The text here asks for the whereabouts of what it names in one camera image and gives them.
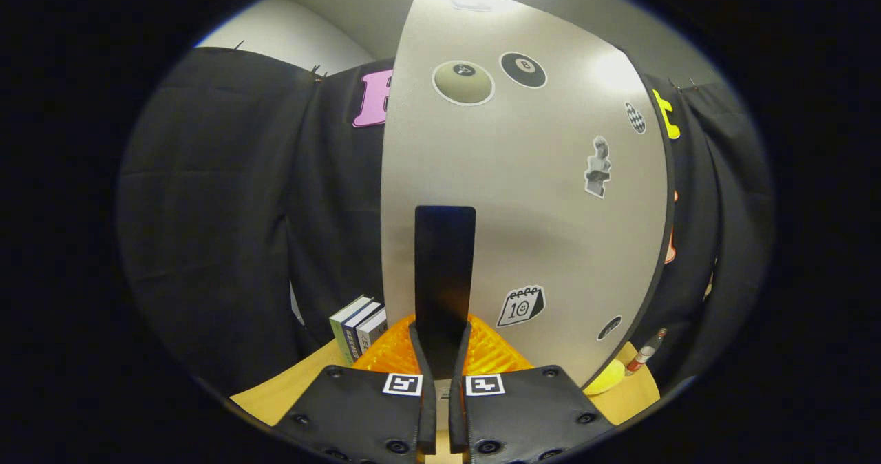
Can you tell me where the blue spine book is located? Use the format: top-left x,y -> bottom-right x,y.
342,302 -> 383,363

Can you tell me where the yellow crumpled object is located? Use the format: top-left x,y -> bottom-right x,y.
584,361 -> 627,396

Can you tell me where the green spine book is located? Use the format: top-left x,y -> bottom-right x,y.
329,295 -> 372,367

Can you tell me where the red and white bottle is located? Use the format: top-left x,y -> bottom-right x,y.
625,328 -> 668,377

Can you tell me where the beige shoe cabinet door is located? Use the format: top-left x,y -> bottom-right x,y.
380,0 -> 675,390

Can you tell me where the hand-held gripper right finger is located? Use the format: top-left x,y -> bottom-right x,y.
449,313 -> 615,464

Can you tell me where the black cabinet door handle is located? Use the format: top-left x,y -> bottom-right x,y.
414,205 -> 477,381

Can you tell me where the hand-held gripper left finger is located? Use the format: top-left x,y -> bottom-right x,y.
274,313 -> 438,464

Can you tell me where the black backdrop cloth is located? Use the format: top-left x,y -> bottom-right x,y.
116,46 -> 777,396

